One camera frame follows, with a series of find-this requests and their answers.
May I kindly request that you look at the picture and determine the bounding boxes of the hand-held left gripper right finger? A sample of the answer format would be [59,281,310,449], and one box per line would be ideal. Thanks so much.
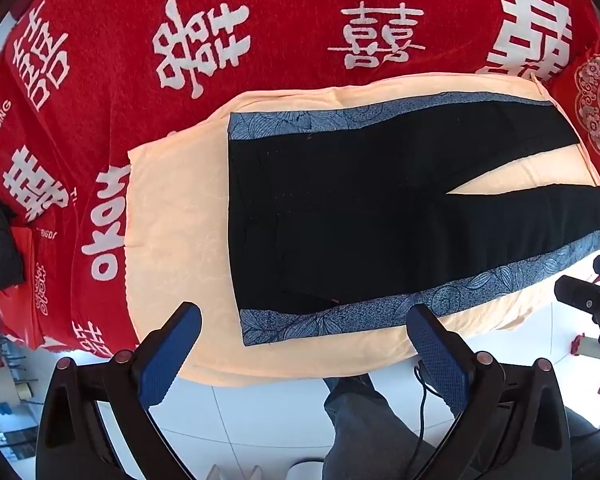
[406,303,573,480]

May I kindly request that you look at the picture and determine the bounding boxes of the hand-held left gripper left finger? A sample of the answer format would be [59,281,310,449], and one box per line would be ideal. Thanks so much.
[36,302,202,480]

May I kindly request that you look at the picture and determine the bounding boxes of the black pants with blue floral stripes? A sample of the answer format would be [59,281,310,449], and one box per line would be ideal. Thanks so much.
[227,91,600,348]

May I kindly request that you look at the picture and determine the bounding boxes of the person's leg in jeans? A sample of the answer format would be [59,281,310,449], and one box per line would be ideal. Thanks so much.
[322,374,433,480]

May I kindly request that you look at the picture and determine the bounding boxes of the peach blanket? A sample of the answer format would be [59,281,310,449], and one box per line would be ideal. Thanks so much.
[125,74,600,388]

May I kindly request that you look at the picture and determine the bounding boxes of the white chair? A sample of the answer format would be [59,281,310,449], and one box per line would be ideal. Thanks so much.
[0,366,28,403]

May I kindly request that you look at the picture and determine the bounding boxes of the red printed blanket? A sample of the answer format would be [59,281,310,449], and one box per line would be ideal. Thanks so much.
[0,0,600,361]

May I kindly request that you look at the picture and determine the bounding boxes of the black cable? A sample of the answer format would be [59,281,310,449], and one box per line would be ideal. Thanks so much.
[413,359,431,463]

